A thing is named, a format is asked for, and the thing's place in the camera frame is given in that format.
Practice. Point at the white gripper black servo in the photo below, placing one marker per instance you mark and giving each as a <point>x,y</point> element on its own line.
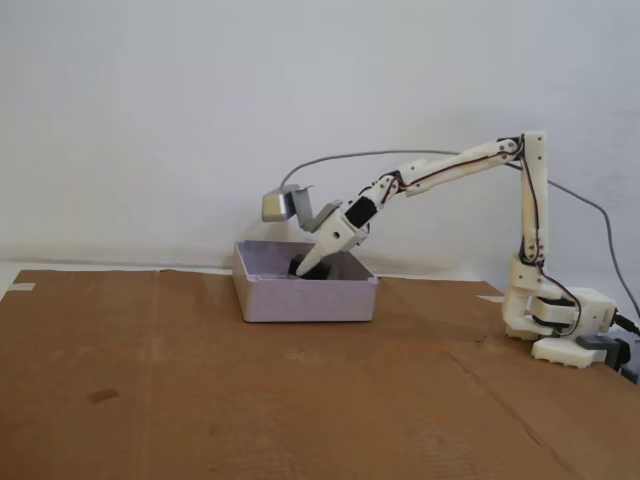
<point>334,239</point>

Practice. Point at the black rectangular block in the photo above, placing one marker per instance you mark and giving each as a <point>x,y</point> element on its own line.
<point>320,272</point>

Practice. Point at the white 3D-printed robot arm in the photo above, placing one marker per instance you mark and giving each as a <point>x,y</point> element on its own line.
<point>532,200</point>

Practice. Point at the pale lilac plastic box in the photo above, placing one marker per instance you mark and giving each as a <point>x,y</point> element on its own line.
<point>305,302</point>

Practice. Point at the silver grey webcam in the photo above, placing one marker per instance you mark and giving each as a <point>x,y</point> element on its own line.
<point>275,207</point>

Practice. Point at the brown cardboard sheet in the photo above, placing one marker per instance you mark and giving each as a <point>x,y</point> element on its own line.
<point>200,400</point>

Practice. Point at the grey and black table clamp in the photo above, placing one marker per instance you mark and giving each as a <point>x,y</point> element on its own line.
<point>592,343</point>

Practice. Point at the beige masking tape strip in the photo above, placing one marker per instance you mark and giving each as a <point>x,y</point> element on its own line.
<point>23,287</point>

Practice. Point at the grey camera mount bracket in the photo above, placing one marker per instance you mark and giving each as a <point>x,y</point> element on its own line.
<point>320,217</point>

